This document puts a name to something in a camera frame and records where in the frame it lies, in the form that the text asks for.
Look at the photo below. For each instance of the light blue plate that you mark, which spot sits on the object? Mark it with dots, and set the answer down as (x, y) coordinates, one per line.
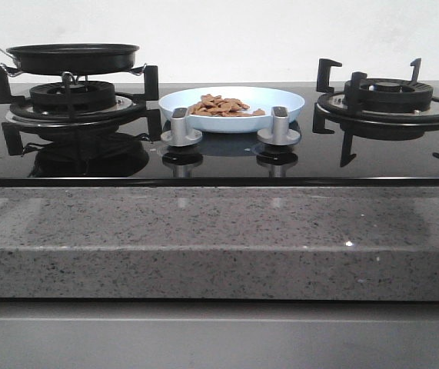
(255, 97)

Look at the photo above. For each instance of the brown meat pieces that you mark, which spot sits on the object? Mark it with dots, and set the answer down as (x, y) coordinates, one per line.
(217, 106)

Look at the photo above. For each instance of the grey cabinet front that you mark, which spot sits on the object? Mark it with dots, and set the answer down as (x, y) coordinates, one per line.
(217, 334)

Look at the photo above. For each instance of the black burner under pan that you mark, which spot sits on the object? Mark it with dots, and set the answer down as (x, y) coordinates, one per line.
(69, 112)

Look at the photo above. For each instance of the silver stove knob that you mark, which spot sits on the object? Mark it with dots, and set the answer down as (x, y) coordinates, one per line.
(181, 134)
(279, 134)

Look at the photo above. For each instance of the black glass cooktop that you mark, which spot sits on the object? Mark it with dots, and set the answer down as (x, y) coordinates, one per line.
(331, 152)

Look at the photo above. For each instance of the black frying pan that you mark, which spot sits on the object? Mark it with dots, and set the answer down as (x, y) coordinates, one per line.
(78, 59)

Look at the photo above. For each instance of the black burner without pan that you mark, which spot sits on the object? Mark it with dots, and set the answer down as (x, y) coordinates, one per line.
(385, 109)

